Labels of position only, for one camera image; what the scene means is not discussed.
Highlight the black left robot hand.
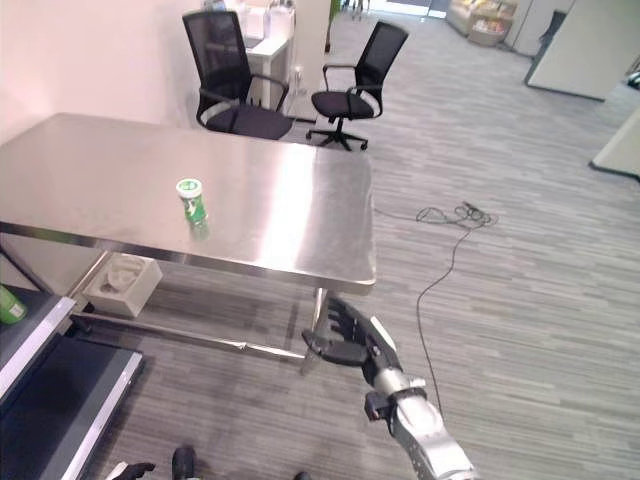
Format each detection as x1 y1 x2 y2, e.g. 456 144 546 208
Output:
105 461 156 480

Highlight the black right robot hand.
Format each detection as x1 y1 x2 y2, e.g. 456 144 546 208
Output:
301 296 404 386

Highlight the goods display shelf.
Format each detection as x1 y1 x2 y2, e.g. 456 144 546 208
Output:
445 0 517 47

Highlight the dark robot foot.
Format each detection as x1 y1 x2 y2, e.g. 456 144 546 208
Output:
171 444 197 480

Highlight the grey metal shelf unit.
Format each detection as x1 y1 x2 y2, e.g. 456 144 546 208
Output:
0 222 146 480

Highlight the white cardboard box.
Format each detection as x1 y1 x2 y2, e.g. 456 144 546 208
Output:
81 252 163 318

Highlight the green bottle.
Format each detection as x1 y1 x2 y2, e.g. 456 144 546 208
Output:
0 283 28 325

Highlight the stainless steel table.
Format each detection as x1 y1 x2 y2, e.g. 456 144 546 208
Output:
0 112 377 376

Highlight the green snack canister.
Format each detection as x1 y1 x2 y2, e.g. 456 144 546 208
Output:
175 177 211 236

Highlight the black mesh office chair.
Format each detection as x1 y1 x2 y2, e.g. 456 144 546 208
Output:
181 9 293 142
305 20 410 152

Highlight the white desk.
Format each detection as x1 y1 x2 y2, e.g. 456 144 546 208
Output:
239 9 292 112

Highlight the grey partition panel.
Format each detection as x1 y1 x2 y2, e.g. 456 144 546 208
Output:
523 0 640 103
589 118 640 182

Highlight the black floor cable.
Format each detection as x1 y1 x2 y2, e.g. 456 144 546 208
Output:
373 201 500 416

